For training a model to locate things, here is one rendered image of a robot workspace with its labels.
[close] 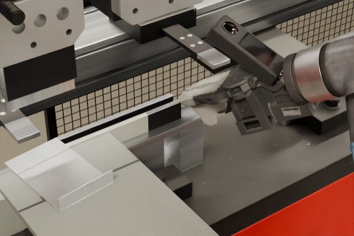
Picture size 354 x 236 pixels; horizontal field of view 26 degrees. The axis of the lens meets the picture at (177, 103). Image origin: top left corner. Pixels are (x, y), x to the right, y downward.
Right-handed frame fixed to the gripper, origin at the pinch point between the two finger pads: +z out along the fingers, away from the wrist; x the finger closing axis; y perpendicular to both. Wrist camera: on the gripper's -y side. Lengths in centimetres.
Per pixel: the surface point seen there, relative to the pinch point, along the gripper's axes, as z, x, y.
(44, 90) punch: 5.3, -19.0, -13.4
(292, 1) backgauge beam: 3, 51, 7
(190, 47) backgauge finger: 4.3, 13.3, -2.3
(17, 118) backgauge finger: 16.5, -16.0, -9.7
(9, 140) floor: 143, 82, 34
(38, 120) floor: 141, 97, 36
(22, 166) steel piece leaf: 10.7, -24.5, -6.0
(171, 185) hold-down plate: 2.8, -9.4, 9.9
